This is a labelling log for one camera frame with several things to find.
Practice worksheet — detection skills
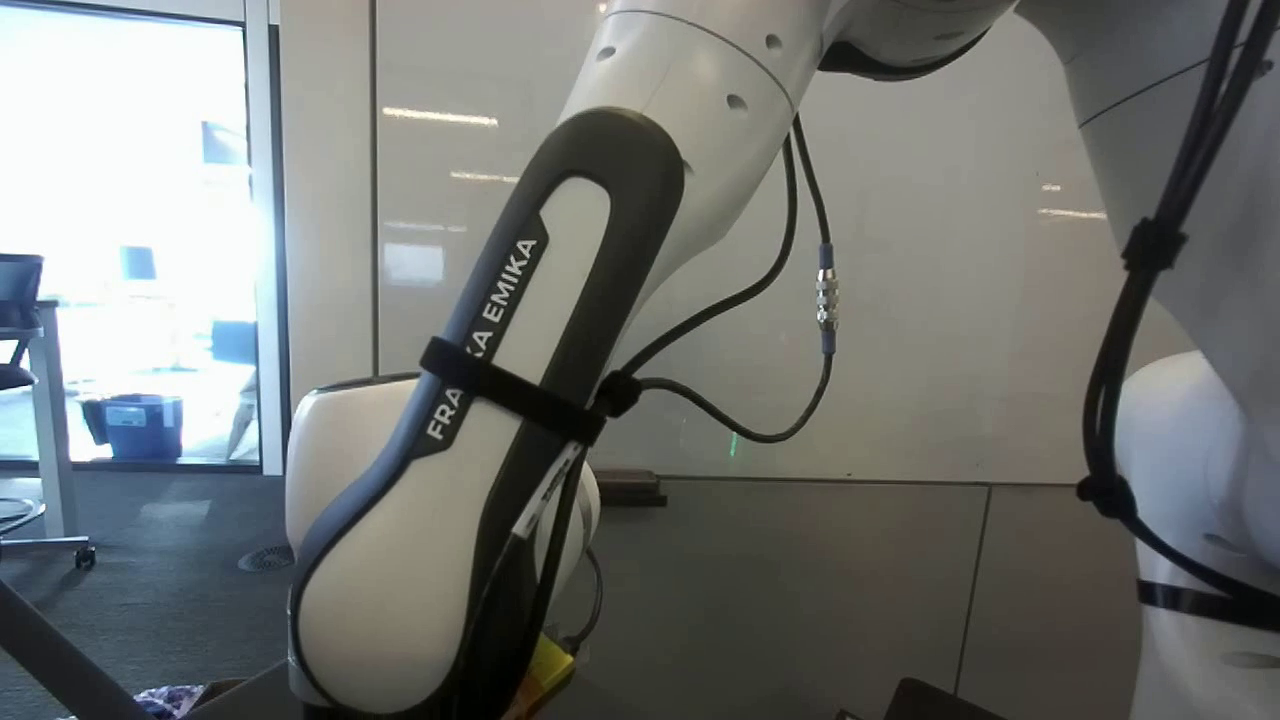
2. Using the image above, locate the black velcro cable strap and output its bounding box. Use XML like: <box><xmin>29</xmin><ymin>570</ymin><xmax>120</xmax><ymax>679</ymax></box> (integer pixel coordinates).
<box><xmin>415</xmin><ymin>331</ymin><xmax>648</xmax><ymax>450</ymax></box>

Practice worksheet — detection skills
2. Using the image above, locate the colourful patterned cloth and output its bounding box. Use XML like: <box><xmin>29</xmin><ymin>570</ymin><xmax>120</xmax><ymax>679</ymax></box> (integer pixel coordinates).
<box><xmin>127</xmin><ymin>679</ymin><xmax>209</xmax><ymax>720</ymax></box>

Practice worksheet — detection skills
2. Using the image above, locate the black plastic block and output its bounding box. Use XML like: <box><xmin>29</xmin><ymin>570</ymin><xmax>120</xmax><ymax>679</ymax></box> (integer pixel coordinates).
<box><xmin>879</xmin><ymin>673</ymin><xmax>1007</xmax><ymax>720</ymax></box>

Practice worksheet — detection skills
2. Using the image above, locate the blue storage bin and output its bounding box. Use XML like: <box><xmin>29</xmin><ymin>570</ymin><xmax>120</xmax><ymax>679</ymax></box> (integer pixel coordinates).
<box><xmin>77</xmin><ymin>387</ymin><xmax>189</xmax><ymax>467</ymax></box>

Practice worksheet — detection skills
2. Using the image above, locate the thick black cable bundle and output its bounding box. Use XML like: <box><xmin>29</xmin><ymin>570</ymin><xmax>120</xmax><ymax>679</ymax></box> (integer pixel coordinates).
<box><xmin>1072</xmin><ymin>0</ymin><xmax>1280</xmax><ymax>631</ymax></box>

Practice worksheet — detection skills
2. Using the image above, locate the large wall whiteboard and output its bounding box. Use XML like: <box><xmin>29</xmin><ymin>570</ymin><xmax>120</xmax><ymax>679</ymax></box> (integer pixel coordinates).
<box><xmin>372</xmin><ymin>0</ymin><xmax>1280</xmax><ymax>486</ymax></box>

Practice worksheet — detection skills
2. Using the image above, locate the blue background chair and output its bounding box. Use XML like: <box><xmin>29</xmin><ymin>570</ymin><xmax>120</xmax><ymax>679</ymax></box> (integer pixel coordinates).
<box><xmin>203</xmin><ymin>316</ymin><xmax>266</xmax><ymax>463</ymax></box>

